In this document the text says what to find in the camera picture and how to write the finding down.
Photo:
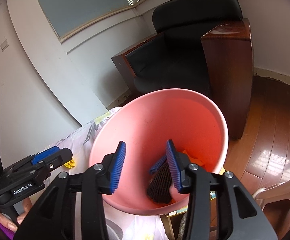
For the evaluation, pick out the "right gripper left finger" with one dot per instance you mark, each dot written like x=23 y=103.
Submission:
x=53 y=214

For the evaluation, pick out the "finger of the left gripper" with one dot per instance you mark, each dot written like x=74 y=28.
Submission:
x=43 y=153
x=57 y=158

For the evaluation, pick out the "left hand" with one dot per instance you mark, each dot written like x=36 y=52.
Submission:
x=9 y=224

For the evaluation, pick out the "yellow plastic bag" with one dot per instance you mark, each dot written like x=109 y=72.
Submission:
x=70 y=164

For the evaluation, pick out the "white plastic chair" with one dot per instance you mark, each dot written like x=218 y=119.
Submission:
x=275 y=203

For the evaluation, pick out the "black foam net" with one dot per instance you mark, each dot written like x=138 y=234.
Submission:
x=159 y=185

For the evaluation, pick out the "pink plastic trash bin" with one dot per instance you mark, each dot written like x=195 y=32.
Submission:
x=191 y=120

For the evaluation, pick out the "blue cloth piece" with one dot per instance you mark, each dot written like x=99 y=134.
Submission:
x=157 y=165

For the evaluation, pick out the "black leather armchair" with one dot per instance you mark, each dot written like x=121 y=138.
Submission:
x=200 y=45

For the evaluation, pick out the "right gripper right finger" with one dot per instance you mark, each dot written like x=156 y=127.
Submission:
x=238 y=214

